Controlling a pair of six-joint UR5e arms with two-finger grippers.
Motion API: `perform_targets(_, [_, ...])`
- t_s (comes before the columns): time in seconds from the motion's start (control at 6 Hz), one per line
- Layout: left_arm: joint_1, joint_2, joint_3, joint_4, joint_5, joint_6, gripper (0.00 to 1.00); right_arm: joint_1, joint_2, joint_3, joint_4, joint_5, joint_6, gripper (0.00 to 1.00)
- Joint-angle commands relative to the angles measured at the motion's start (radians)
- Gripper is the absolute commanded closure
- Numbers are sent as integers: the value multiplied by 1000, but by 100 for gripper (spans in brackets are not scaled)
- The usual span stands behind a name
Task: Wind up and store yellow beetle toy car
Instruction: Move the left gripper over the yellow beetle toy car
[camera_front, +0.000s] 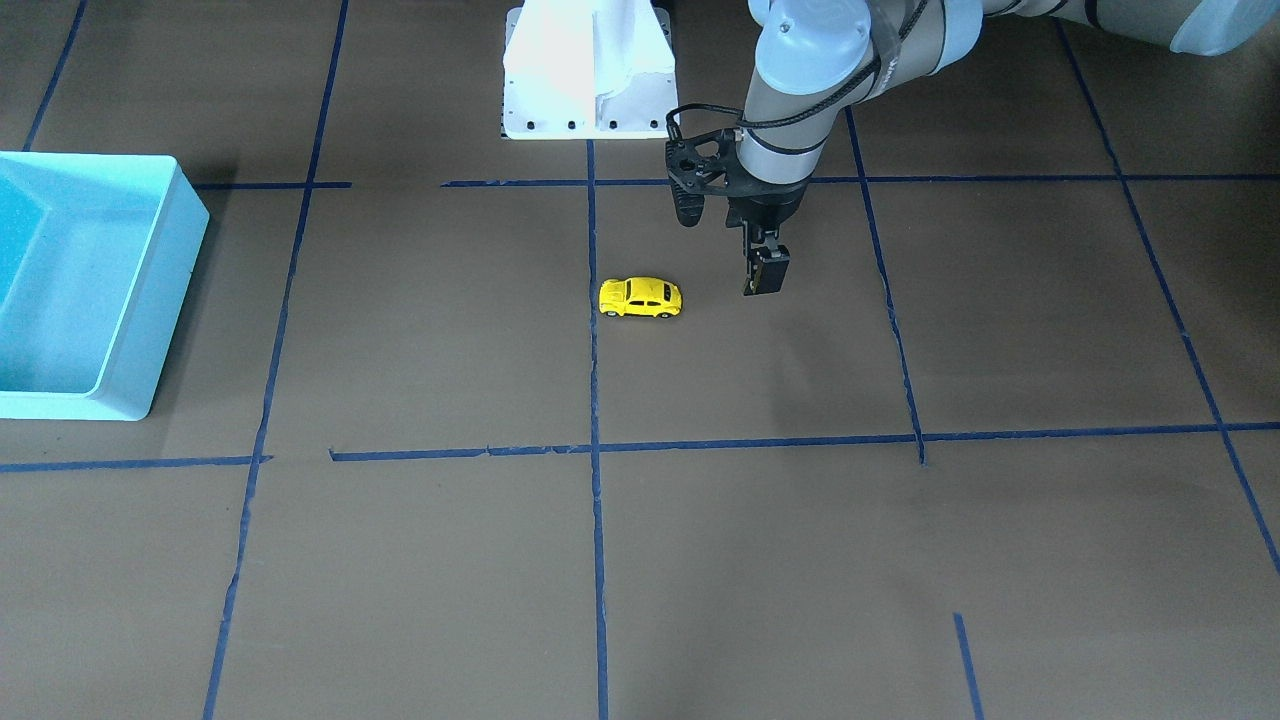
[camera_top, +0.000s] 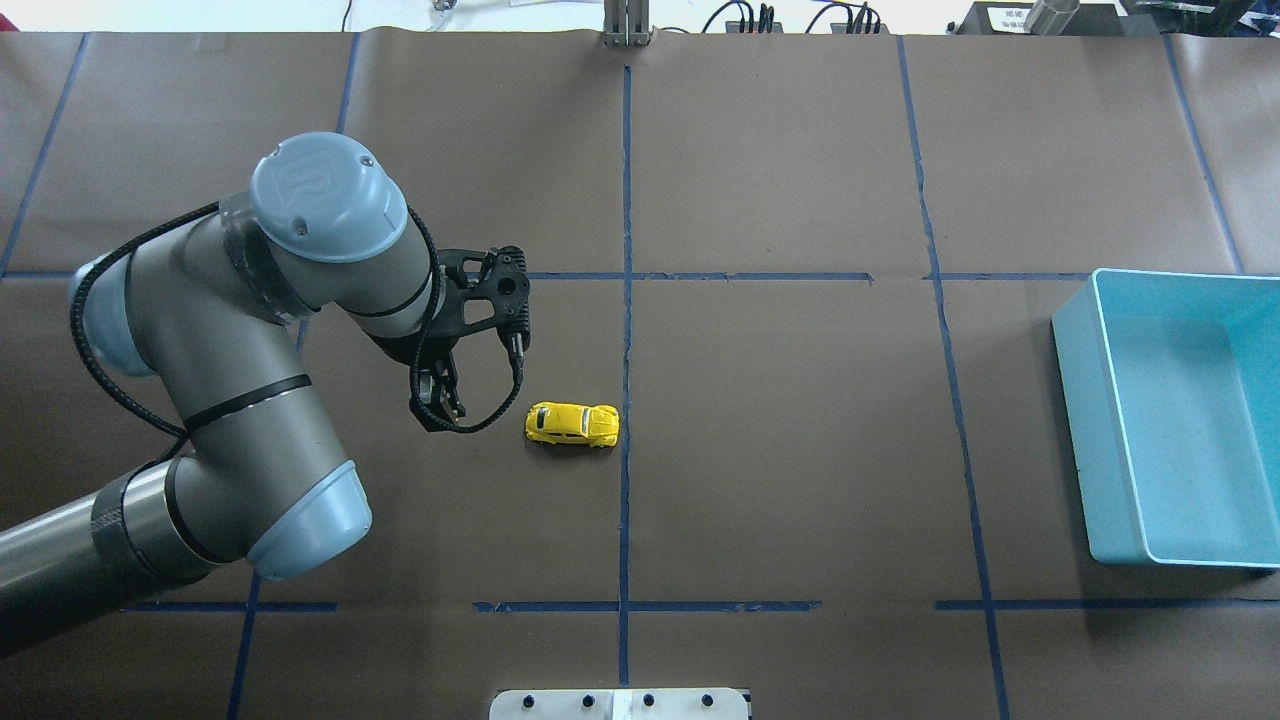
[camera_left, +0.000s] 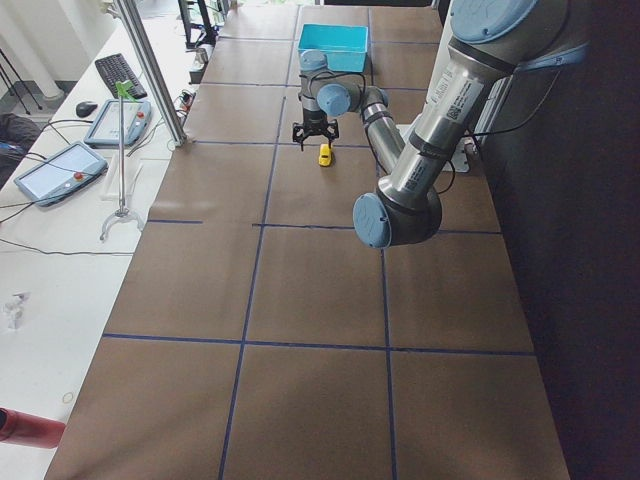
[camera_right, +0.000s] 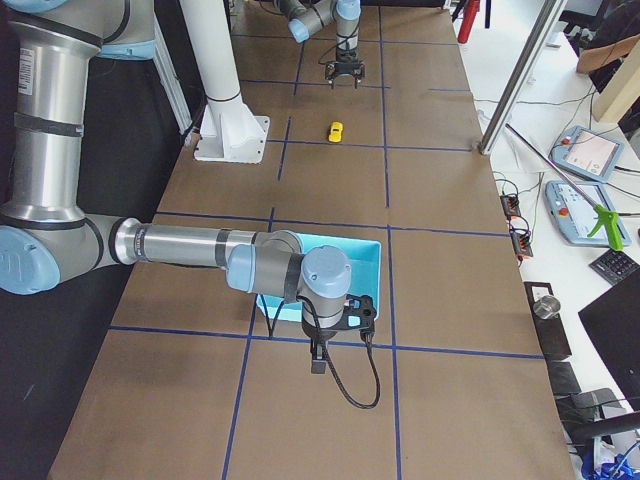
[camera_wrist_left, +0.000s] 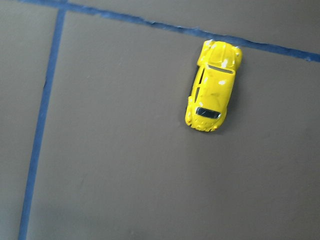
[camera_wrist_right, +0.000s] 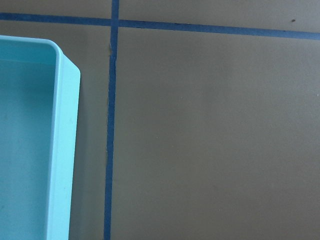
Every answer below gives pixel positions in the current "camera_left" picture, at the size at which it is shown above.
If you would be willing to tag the far teach pendant tablet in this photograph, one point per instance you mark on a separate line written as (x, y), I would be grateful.
(104, 133)

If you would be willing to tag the white crumpled paper piece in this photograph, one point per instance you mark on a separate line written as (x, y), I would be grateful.
(14, 310)

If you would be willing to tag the near teach pendant tablet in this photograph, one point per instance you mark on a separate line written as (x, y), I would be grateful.
(61, 175)

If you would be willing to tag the black keyboard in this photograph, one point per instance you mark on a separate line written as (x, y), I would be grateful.
(114, 68)

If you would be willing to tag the yellow beetle toy car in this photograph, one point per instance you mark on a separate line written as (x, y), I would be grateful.
(326, 156)

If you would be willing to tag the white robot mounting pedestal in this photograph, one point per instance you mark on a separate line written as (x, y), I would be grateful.
(459, 158)

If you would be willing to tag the red cylinder bottle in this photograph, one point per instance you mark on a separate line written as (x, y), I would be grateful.
(24, 429)

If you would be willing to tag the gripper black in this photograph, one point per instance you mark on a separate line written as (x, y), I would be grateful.
(314, 118)

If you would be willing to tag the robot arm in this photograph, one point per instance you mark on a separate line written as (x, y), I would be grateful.
(490, 40)

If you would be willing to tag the reacher grabber tool green handle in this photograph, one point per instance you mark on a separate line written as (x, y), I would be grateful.
(122, 214)

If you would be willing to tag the aluminium frame post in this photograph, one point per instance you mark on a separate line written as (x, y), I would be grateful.
(127, 12)

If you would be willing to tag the black computer mouse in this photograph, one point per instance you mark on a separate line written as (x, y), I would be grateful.
(85, 108)

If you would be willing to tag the turquoise plastic bin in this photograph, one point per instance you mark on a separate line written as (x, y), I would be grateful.
(346, 47)

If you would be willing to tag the teach pendant tablet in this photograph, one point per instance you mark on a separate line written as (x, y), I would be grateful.
(61, 175)
(104, 133)

